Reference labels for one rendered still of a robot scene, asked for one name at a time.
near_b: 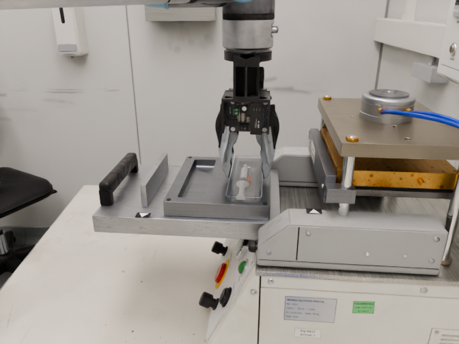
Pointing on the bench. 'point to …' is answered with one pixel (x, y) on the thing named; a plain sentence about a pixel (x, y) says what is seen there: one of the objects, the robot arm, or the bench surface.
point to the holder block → (210, 193)
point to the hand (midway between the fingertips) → (246, 168)
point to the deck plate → (307, 197)
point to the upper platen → (395, 175)
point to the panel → (235, 282)
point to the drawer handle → (123, 166)
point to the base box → (339, 312)
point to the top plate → (389, 127)
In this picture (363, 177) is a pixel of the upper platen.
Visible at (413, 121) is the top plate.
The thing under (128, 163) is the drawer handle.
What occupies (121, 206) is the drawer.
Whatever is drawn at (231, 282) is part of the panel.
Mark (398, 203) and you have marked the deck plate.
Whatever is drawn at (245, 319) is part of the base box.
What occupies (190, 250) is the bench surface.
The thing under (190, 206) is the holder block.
